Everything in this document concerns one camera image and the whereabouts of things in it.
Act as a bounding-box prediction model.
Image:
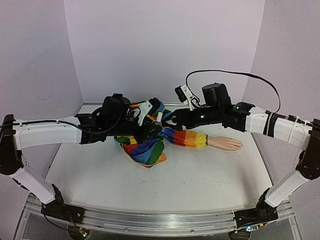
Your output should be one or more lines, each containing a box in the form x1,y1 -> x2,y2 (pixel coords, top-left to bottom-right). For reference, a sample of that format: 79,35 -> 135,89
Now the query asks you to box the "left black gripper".
109,116 -> 164,146

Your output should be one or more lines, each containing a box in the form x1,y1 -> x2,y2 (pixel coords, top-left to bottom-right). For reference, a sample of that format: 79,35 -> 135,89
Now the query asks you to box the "small nail polish bottle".
152,120 -> 162,128

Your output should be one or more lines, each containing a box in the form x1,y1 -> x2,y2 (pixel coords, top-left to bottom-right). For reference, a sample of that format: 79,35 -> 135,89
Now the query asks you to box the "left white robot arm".
0,93 -> 162,224

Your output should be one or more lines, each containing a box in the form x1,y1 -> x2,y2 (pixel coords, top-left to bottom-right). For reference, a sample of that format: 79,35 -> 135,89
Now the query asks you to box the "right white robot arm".
161,83 -> 320,229

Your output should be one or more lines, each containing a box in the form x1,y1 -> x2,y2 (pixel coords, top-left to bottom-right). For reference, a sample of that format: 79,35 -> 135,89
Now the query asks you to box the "rainbow striped cloth garment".
113,100 -> 210,169

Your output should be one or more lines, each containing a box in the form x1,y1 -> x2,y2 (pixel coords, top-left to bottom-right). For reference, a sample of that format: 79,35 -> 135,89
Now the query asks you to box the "mannequin hand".
207,136 -> 243,151

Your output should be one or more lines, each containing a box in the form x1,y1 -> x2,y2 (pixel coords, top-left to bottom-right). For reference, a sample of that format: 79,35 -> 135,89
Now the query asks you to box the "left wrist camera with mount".
136,97 -> 161,127

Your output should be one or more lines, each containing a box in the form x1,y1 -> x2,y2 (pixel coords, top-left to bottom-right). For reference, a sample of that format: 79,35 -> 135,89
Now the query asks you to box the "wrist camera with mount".
136,97 -> 161,127
174,84 -> 200,111

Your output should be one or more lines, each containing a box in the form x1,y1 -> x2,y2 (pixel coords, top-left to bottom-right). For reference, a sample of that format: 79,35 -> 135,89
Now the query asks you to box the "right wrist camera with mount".
174,84 -> 200,111

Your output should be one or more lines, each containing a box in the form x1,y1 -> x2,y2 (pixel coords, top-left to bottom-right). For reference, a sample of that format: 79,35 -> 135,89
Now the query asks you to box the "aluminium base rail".
26,196 -> 295,237

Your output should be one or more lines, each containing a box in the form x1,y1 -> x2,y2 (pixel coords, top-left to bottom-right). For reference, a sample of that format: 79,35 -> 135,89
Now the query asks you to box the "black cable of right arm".
185,70 -> 281,115

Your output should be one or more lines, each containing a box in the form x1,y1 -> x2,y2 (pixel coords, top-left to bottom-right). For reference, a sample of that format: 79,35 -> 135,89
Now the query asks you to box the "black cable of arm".
41,212 -> 76,230
185,70 -> 281,115

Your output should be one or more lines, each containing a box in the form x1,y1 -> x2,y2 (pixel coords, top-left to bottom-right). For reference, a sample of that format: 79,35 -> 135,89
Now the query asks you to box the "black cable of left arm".
41,212 -> 76,230

